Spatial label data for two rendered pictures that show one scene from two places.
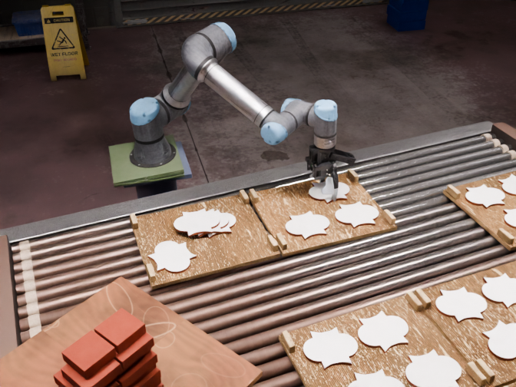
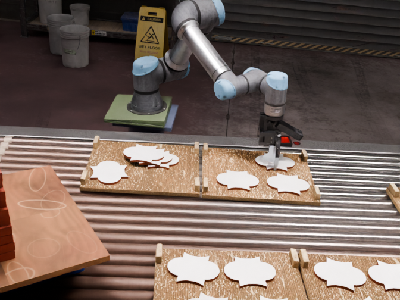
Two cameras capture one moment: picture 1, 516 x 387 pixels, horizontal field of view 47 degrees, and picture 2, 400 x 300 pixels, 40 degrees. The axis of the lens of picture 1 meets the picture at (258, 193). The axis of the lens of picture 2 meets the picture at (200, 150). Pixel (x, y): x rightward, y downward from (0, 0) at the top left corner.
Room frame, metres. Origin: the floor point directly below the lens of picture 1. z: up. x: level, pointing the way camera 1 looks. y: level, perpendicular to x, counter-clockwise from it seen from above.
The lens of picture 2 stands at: (-0.11, -0.54, 1.95)
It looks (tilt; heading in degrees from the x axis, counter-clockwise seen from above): 28 degrees down; 18
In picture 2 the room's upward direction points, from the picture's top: 5 degrees clockwise
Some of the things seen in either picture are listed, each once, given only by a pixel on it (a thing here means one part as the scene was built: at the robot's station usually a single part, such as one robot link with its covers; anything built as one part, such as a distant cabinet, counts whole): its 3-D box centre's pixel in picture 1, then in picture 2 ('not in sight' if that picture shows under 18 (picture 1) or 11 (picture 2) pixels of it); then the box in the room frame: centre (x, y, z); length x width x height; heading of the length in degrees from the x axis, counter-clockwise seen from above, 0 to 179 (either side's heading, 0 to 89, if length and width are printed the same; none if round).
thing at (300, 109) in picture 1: (296, 114); (254, 81); (1.76, -0.13, 1.24); 0.11 x 0.11 x 0.08; 54
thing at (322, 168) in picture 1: (322, 160); (270, 128); (1.72, -0.22, 1.08); 0.09 x 0.08 x 0.12; 109
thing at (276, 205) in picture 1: (319, 210); (257, 174); (1.63, -0.21, 0.93); 0.41 x 0.35 x 0.02; 110
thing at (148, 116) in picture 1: (147, 118); (147, 72); (2.05, 0.43, 1.07); 0.13 x 0.12 x 0.14; 144
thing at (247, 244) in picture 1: (202, 236); (143, 166); (1.49, 0.18, 0.93); 0.41 x 0.35 x 0.02; 111
